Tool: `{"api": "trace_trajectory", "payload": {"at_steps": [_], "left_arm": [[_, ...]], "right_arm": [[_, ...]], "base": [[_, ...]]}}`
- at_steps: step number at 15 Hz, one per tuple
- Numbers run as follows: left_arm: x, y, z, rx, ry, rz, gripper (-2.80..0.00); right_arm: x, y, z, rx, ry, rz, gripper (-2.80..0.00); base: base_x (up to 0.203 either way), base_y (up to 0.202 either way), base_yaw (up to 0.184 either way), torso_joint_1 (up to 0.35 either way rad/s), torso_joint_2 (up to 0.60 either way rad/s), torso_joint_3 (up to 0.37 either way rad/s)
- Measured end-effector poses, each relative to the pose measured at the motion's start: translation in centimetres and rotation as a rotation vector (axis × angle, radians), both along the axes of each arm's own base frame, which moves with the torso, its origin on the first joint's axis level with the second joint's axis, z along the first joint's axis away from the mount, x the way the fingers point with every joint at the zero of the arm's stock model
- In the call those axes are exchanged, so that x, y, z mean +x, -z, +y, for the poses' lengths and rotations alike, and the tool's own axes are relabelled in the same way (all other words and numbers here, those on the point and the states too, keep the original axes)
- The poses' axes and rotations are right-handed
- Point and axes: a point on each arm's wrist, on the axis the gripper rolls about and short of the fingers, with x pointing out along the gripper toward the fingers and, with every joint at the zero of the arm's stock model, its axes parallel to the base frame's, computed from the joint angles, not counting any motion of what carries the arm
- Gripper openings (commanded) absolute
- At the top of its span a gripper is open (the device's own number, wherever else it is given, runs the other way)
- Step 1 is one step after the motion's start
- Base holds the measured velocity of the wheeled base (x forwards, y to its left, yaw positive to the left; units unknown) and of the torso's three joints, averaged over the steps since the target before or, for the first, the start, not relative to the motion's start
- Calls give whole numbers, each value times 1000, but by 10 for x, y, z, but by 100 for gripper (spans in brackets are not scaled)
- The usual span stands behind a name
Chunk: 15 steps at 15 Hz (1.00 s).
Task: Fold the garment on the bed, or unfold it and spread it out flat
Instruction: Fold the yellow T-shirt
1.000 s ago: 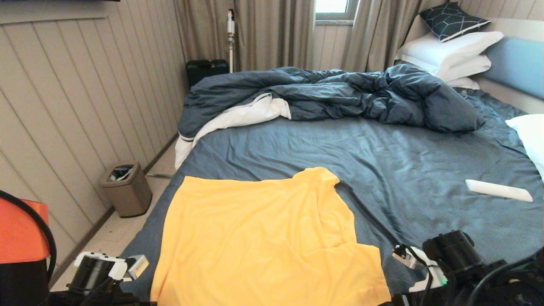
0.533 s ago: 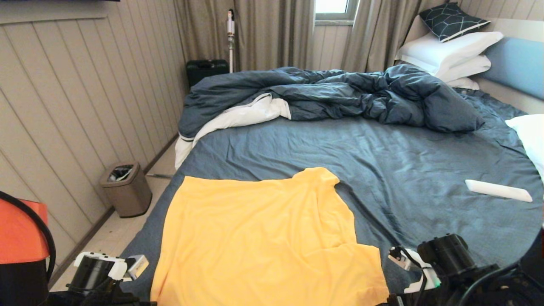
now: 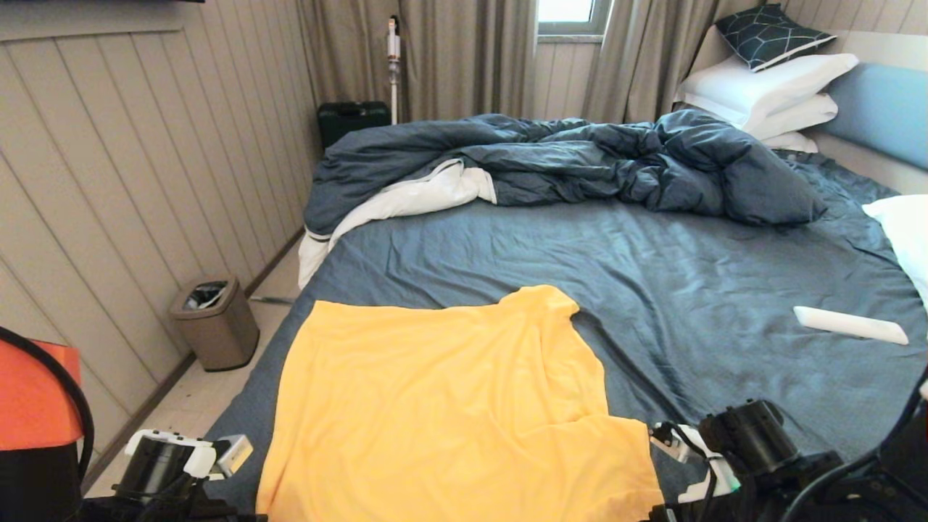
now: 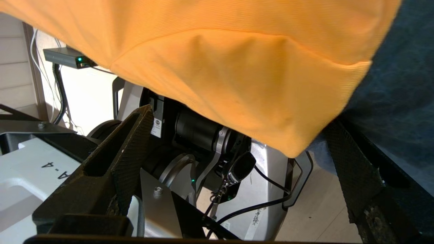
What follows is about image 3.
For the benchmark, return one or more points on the dark green hard case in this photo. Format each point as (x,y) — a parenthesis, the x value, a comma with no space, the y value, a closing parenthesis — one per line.
(351,120)

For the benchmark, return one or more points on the long white remote control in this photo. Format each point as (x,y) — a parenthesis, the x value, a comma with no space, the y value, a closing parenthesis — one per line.
(848,323)

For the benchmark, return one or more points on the yellow t-shirt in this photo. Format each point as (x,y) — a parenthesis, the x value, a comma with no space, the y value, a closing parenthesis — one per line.
(435,406)

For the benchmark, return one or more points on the window with grey frame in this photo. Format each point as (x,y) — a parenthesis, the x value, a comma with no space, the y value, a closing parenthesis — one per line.
(565,11)

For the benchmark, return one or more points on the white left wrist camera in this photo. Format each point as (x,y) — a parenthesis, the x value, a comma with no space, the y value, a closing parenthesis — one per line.
(233,453)

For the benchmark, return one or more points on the brown metal trash bin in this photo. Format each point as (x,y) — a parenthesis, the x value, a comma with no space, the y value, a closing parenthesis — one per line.
(217,333)

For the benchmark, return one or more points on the beige headboard frame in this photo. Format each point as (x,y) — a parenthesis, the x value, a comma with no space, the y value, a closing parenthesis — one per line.
(884,48)

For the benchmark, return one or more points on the large white pillow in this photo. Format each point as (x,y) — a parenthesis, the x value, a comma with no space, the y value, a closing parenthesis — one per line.
(761,83)

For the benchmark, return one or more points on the white duvet lining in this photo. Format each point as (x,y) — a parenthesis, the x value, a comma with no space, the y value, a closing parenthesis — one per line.
(406,200)

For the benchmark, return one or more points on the light blue headboard pad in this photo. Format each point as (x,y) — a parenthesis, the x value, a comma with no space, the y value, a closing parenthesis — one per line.
(884,112)

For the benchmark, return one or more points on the dark geometric pattern cushion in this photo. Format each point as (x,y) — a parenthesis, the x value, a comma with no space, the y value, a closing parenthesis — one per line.
(772,36)

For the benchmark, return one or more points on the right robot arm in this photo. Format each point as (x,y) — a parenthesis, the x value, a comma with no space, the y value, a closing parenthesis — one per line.
(747,431)

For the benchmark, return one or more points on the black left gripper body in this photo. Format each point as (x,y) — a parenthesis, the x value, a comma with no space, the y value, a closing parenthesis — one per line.
(225,516)

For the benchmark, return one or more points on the small white pillow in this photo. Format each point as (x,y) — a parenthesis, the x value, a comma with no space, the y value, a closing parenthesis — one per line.
(792,142)

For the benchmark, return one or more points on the wide beige curtain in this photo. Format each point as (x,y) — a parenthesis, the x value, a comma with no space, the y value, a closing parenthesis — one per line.
(464,58)

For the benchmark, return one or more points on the flat white pillow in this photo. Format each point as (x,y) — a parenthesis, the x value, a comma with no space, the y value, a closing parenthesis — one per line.
(797,116)

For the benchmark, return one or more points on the dark blue bed sheet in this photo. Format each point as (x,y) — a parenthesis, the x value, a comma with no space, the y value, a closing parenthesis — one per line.
(507,246)

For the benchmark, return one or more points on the thin metal rod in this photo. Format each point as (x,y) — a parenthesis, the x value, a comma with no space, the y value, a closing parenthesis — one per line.
(272,299)

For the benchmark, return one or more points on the crumpled dark blue duvet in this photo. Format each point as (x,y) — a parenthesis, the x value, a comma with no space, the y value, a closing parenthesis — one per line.
(580,156)

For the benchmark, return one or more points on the narrow beige curtain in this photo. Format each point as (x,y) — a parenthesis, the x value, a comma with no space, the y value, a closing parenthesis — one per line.
(638,58)

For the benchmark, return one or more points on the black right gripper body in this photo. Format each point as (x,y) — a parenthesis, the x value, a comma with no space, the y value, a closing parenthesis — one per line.
(663,516)

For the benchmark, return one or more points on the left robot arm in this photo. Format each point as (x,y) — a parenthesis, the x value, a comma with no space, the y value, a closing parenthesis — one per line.
(156,464)

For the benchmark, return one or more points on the white stick vacuum cleaner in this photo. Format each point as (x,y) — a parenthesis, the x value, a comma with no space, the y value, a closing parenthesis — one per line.
(394,62)

